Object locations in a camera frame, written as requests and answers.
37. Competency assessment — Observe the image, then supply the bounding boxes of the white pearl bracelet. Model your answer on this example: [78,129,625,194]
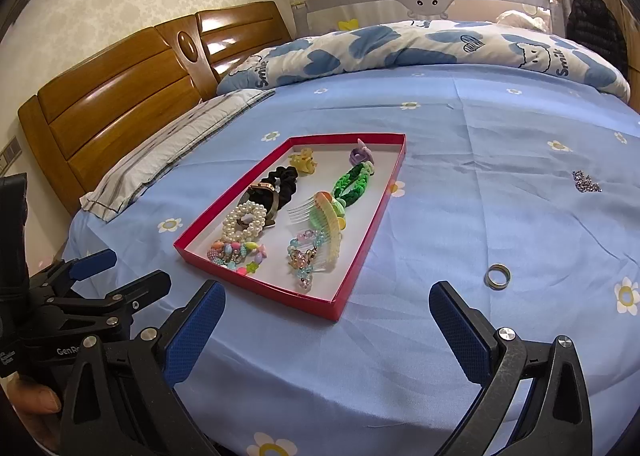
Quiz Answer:
[221,202,268,243]

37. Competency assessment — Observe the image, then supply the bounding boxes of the striped grey pillow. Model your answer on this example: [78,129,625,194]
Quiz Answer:
[80,88,277,223]

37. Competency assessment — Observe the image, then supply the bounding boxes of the blue heart print quilt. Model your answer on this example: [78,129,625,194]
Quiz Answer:
[216,18,632,102]

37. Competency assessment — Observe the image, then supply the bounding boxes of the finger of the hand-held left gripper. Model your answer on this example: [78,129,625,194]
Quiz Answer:
[47,270,172,334]
[30,248,118,300]

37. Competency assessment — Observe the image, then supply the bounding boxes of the purple hair tie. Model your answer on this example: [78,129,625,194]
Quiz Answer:
[348,138,373,166]

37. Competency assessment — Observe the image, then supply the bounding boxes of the wooden wardrobe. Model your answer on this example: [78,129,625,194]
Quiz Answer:
[600,0,640,112]

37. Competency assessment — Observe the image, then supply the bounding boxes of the pastel translucent hair comb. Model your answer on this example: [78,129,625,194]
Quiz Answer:
[286,191,347,273]

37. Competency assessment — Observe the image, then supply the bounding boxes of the rhinestone hair clip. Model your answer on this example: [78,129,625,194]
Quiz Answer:
[571,170,603,193]

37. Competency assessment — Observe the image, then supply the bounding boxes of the black fabric scrunchie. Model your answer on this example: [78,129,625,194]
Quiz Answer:
[257,166,299,209]

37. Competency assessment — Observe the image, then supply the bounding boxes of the black band bracelet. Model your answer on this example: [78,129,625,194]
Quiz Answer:
[239,181,282,229]

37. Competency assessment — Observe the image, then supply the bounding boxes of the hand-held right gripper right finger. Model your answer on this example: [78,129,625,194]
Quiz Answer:
[429,280,593,456]

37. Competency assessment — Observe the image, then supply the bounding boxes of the metal ring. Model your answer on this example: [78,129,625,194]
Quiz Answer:
[484,264,512,291]

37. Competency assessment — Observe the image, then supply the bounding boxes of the black puffer jacket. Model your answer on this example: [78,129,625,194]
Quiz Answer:
[567,0,628,74]

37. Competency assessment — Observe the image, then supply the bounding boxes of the wooden headboard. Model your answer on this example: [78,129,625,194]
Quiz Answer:
[17,0,293,217]

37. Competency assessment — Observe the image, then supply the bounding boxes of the green braided hair tie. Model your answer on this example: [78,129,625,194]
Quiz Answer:
[331,161,375,209]

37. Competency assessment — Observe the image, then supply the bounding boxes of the yellow translucent hair claw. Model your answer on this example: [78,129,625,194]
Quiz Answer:
[288,148,318,174]

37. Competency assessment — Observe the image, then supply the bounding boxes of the red shallow box tray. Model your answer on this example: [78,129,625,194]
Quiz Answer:
[172,132,407,322]

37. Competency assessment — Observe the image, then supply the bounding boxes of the wall socket panel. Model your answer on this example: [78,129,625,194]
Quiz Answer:
[0,136,22,177]

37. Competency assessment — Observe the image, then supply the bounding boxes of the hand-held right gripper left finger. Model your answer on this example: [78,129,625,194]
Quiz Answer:
[60,280,227,456]

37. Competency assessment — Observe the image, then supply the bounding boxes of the crystal bead bracelet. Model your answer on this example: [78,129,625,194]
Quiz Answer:
[286,230,323,293]

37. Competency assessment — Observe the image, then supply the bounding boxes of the pastel bead bracelet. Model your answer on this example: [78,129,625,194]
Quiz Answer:
[206,240,267,278]

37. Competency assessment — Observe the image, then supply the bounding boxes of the person's left hand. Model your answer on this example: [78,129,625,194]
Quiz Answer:
[7,380,63,453]

